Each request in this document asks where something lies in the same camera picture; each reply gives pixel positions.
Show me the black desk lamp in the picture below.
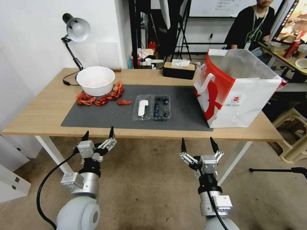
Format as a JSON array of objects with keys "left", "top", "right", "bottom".
[{"left": 61, "top": 13, "right": 91, "bottom": 72}]

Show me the black lamp cable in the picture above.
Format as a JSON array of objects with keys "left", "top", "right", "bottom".
[{"left": 62, "top": 71, "right": 81, "bottom": 87}]

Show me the dark grey table mat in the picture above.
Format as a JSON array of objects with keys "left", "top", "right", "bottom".
[{"left": 61, "top": 84, "right": 214, "bottom": 132}]

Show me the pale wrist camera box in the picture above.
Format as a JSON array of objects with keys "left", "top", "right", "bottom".
[
  {"left": 200, "top": 155, "right": 219, "bottom": 175},
  {"left": 77, "top": 141, "right": 96, "bottom": 160}
]

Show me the light wooden desk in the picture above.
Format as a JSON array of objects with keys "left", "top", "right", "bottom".
[{"left": 258, "top": 42, "right": 307, "bottom": 83}]

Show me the beige plastic stool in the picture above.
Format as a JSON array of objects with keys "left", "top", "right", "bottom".
[{"left": 272, "top": 105, "right": 307, "bottom": 164}]

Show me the black tripod leg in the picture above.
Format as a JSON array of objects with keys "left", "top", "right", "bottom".
[{"left": 248, "top": 167, "right": 307, "bottom": 179}]

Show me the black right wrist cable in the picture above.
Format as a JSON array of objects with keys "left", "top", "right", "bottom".
[{"left": 207, "top": 191, "right": 228, "bottom": 230}]

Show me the red bottle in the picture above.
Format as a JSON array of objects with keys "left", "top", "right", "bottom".
[{"left": 283, "top": 40, "right": 302, "bottom": 59}]

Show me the person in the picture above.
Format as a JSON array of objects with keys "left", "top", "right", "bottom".
[{"left": 225, "top": 0, "right": 275, "bottom": 64}]

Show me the computer monitor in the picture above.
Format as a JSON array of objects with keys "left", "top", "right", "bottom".
[{"left": 273, "top": 0, "right": 307, "bottom": 44}]

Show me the small white dish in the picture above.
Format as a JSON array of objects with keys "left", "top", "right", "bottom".
[{"left": 295, "top": 58, "right": 307, "bottom": 70}]

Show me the wooden table with white legs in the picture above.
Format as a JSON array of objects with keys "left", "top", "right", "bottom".
[{"left": 1, "top": 68, "right": 285, "bottom": 190}]

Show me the white plastic bowl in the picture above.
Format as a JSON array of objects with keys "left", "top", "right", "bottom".
[{"left": 76, "top": 66, "right": 116, "bottom": 96}]

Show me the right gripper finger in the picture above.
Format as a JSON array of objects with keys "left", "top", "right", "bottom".
[
  {"left": 178, "top": 138, "right": 198, "bottom": 169},
  {"left": 210, "top": 137, "right": 225, "bottom": 164}
]

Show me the whiteboard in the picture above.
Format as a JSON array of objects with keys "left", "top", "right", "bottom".
[{"left": 189, "top": 0, "right": 286, "bottom": 18}]

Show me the black folding stand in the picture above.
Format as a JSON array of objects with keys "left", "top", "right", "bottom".
[{"left": 174, "top": 0, "right": 193, "bottom": 62}]

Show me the black tissue box wooden lid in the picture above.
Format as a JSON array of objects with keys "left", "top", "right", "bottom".
[{"left": 163, "top": 59, "right": 196, "bottom": 80}]

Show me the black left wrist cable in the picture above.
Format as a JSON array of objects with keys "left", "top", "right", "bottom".
[{"left": 36, "top": 153, "right": 83, "bottom": 230}]

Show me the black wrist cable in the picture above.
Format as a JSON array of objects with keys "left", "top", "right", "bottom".
[
  {"left": 207, "top": 191, "right": 228, "bottom": 230},
  {"left": 36, "top": 153, "right": 83, "bottom": 230}
]

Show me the white cabinet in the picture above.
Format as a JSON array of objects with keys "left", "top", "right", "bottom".
[{"left": 0, "top": 133, "right": 45, "bottom": 204}]

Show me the clear takeout container with blueberries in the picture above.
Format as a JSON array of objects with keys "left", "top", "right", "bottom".
[{"left": 133, "top": 94, "right": 171, "bottom": 122}]

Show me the red and white takeout bag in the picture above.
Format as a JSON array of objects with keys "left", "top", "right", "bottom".
[{"left": 193, "top": 48, "right": 287, "bottom": 128}]

